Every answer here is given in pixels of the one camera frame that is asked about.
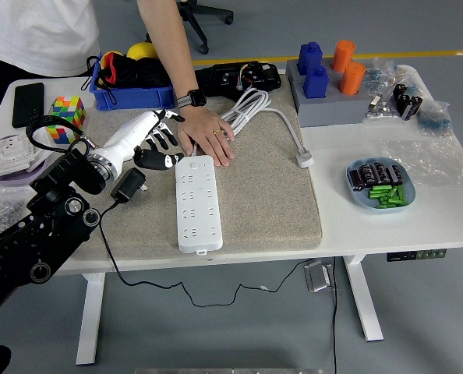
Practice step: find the person's left hand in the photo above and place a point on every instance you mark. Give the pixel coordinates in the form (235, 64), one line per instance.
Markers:
(206, 130)

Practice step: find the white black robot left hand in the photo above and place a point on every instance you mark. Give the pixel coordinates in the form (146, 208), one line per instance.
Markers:
(132, 136)

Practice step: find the black plug adapter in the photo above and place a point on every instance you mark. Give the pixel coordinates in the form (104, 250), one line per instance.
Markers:
(128, 185)

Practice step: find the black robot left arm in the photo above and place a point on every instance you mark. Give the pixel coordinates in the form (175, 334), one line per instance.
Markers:
(40, 233)

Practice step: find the person's left forearm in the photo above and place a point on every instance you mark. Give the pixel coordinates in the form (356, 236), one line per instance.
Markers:
(165, 46)

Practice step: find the black wrist watch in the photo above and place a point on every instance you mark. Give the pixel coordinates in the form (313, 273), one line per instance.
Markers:
(196, 97)

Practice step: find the blue plastic bin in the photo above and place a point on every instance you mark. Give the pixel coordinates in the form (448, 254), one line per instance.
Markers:
(138, 97)

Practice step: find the black cloth pouch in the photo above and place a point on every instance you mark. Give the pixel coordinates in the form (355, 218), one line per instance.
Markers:
(149, 72)

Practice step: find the multicolour puzzle cube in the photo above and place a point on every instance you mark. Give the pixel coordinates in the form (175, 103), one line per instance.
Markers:
(68, 109)

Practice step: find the yellow ball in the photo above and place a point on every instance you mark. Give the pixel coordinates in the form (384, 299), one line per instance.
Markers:
(142, 50)

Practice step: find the grey-brown mat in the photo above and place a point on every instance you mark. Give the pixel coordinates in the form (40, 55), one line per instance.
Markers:
(255, 202)

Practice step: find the white power strip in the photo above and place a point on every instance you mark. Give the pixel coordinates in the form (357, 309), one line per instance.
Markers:
(198, 218)

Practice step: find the black office chair base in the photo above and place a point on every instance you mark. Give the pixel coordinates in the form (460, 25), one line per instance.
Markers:
(200, 27)

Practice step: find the black smartphone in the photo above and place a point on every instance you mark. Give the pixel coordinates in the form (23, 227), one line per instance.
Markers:
(28, 103)

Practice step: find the blue plastic block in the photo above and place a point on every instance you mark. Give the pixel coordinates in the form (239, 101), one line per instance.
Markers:
(316, 83)
(310, 58)

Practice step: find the grey block holder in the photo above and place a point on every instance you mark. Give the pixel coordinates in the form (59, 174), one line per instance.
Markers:
(329, 111)

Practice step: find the white socket panel box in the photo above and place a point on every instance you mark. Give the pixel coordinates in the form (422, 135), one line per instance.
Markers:
(9, 157)

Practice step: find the purple tray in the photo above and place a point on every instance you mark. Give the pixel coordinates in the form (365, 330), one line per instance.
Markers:
(5, 182)

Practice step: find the person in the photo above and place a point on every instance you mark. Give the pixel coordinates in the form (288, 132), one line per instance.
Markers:
(40, 31)

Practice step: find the orange plastic cylinder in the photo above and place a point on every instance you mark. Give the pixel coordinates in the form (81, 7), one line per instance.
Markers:
(342, 56)
(352, 80)

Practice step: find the black capacitor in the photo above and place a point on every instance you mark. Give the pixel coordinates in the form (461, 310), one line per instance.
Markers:
(368, 174)
(357, 180)
(380, 173)
(395, 174)

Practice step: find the light blue plate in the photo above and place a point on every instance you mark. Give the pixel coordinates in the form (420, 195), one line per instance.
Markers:
(362, 202)

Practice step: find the clear bag of metal parts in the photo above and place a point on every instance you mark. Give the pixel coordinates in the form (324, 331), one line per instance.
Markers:
(379, 109)

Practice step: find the clear bag of blue parts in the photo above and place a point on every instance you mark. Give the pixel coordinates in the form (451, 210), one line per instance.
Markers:
(434, 118)
(379, 74)

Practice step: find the silver foot pedal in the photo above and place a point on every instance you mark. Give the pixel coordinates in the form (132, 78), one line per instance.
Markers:
(318, 277)

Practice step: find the white table leg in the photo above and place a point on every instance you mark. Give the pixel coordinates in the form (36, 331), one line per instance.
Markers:
(90, 319)
(364, 300)

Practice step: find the green batteries pile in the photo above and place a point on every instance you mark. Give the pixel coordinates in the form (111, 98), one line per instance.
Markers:
(389, 196)

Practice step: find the bag of black capacitors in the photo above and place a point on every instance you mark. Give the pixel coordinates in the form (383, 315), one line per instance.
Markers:
(407, 102)

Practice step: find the large clear plastic bag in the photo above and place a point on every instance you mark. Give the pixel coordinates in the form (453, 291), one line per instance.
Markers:
(430, 159)

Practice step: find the black table control panel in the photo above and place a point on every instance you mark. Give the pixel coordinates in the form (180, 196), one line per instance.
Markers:
(416, 255)

